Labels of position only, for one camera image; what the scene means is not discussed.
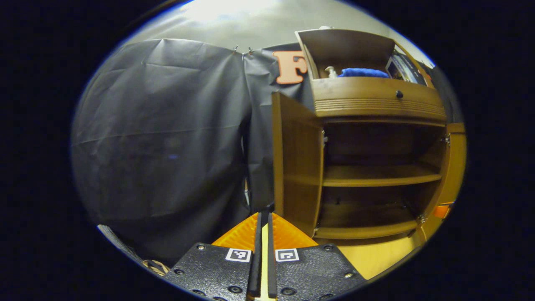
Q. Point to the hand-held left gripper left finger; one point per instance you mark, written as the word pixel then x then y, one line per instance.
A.
pixel 256 271

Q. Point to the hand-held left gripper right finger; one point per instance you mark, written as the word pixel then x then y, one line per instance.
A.
pixel 272 271

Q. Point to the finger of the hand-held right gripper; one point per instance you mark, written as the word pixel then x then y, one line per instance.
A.
pixel 441 211

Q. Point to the wooden cabinet door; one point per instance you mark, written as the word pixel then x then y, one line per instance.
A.
pixel 453 167
pixel 296 167

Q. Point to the wooden double-door shoe cabinet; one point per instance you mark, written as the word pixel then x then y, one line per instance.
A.
pixel 376 175

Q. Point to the pale blue spine book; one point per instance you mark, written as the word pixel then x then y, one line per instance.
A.
pixel 411 73

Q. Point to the night-photo cover book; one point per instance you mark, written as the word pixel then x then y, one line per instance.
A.
pixel 393 69

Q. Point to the blue folded towel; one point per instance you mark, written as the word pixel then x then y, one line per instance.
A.
pixel 363 72

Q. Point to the black backdrop cloth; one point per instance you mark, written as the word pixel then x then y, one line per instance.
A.
pixel 159 146

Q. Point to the small white pump bottle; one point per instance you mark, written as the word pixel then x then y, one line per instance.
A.
pixel 331 72

